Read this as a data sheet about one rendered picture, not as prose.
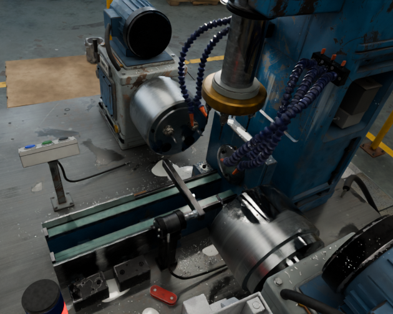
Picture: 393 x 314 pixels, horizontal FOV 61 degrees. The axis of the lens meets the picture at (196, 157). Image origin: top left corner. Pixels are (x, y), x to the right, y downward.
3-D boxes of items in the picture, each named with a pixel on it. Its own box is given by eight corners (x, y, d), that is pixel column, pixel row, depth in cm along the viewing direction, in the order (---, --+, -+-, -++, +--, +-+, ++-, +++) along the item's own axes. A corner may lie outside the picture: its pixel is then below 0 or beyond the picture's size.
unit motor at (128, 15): (141, 72, 168) (141, -18, 139) (169, 108, 148) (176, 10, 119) (90, 80, 157) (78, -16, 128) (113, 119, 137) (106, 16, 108)
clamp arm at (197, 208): (206, 218, 98) (168, 163, 114) (207, 212, 96) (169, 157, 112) (196, 222, 97) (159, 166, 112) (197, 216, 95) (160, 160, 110)
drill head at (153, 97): (168, 104, 155) (171, 54, 138) (208, 152, 133) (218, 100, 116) (116, 115, 144) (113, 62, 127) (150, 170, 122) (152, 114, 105)
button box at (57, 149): (77, 149, 113) (73, 134, 111) (80, 154, 107) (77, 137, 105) (22, 163, 105) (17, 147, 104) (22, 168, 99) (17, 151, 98)
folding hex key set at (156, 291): (178, 298, 100) (178, 295, 99) (173, 308, 98) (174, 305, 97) (152, 285, 102) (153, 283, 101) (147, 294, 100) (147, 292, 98)
